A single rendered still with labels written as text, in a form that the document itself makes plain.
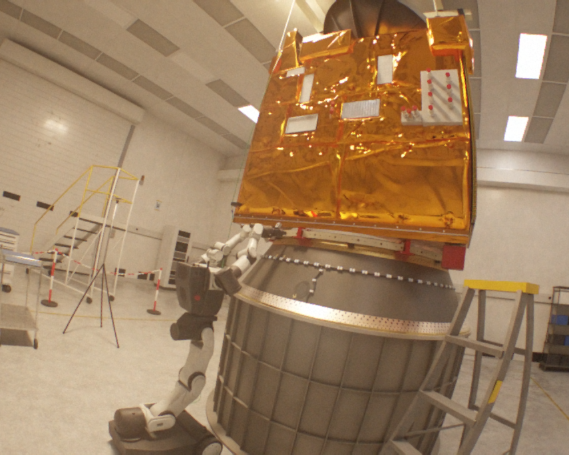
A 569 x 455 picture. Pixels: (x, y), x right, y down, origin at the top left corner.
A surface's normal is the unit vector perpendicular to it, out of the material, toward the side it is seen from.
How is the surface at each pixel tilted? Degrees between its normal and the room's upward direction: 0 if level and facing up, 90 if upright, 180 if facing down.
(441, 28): 87
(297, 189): 87
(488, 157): 90
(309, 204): 85
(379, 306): 62
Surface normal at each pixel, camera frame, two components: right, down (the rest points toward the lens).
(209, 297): 0.67, 0.23
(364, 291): -0.08, -0.61
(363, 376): -0.11, -0.16
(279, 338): -0.58, -0.22
